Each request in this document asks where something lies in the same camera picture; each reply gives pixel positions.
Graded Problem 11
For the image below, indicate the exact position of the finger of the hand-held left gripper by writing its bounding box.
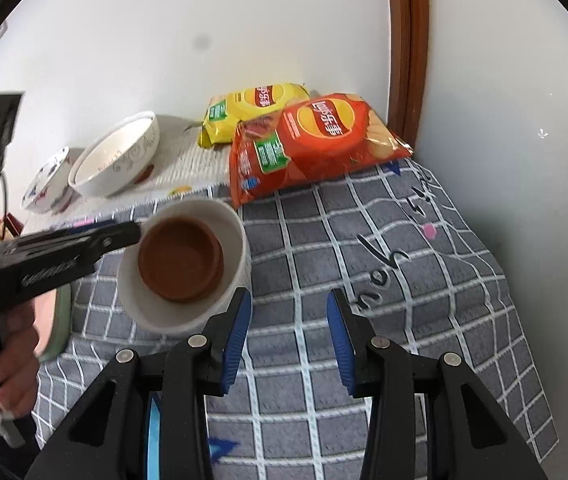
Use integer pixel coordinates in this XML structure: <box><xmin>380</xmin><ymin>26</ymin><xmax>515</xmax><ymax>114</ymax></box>
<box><xmin>76</xmin><ymin>221</ymin><xmax>143</xmax><ymax>263</ymax></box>
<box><xmin>16</xmin><ymin>222</ymin><xmax>117</xmax><ymax>243</ymax></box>

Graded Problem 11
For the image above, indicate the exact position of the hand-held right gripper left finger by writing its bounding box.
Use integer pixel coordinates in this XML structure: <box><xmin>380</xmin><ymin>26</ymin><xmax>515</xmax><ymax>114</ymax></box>
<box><xmin>24</xmin><ymin>287</ymin><xmax>254</xmax><ymax>480</ymax></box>

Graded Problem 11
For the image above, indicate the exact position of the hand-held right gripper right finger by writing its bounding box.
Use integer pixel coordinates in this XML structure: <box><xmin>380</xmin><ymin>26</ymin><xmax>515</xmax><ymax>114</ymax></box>
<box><xmin>326</xmin><ymin>287</ymin><xmax>550</xmax><ymax>480</ymax></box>

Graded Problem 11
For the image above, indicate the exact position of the teal square plate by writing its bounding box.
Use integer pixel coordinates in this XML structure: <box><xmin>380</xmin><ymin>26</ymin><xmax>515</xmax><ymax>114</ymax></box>
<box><xmin>38</xmin><ymin>282</ymin><xmax>74</xmax><ymax>363</ymax></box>

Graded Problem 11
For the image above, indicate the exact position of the plain white bowl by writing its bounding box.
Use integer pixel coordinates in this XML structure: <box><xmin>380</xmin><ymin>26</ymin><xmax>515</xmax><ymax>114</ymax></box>
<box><xmin>116</xmin><ymin>199</ymin><xmax>251</xmax><ymax>337</ymax></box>

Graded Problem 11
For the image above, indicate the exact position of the person's left hand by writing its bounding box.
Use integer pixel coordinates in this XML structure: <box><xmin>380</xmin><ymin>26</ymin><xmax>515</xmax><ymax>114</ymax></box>
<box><xmin>0</xmin><ymin>285</ymin><xmax>60</xmax><ymax>421</ymax></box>

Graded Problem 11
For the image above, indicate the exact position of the white blue-flowered bowl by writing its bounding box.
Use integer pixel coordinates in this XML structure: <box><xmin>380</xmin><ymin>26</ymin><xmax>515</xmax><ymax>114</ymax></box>
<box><xmin>20</xmin><ymin>146</ymin><xmax>77</xmax><ymax>213</ymax></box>

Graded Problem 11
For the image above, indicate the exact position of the red coaster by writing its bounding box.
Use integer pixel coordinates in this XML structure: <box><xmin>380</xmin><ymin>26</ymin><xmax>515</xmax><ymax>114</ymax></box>
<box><xmin>131</xmin><ymin>162</ymin><xmax>157</xmax><ymax>183</ymax></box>

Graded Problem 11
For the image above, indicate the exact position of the large white printed bowl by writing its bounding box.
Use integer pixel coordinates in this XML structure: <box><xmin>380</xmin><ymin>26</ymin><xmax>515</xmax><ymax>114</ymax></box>
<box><xmin>67</xmin><ymin>111</ymin><xmax>161</xmax><ymax>198</ymax></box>

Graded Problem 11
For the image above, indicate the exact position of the grey checked blanket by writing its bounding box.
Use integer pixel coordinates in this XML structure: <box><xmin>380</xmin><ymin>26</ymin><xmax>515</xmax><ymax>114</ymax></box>
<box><xmin>29</xmin><ymin>157</ymin><xmax>560</xmax><ymax>480</ymax></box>

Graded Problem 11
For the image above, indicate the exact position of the white lace cloth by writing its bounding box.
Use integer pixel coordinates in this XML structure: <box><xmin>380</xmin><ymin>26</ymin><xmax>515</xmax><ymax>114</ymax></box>
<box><xmin>29</xmin><ymin>115</ymin><xmax>237</xmax><ymax>216</ymax></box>

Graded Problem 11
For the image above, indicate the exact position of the yellow chip bag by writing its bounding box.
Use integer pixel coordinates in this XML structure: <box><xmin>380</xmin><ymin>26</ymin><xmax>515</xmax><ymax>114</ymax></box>
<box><xmin>199</xmin><ymin>82</ymin><xmax>311</xmax><ymax>149</ymax></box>

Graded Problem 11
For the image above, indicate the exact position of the red chip bag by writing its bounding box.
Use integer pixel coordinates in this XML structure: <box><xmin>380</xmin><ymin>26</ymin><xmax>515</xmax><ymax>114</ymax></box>
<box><xmin>228</xmin><ymin>92</ymin><xmax>414</xmax><ymax>209</ymax></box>

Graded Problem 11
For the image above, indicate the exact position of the brown wooden door frame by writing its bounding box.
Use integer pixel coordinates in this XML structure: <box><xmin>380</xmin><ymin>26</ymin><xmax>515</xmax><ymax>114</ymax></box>
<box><xmin>385</xmin><ymin>0</ymin><xmax>432</xmax><ymax>146</ymax></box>

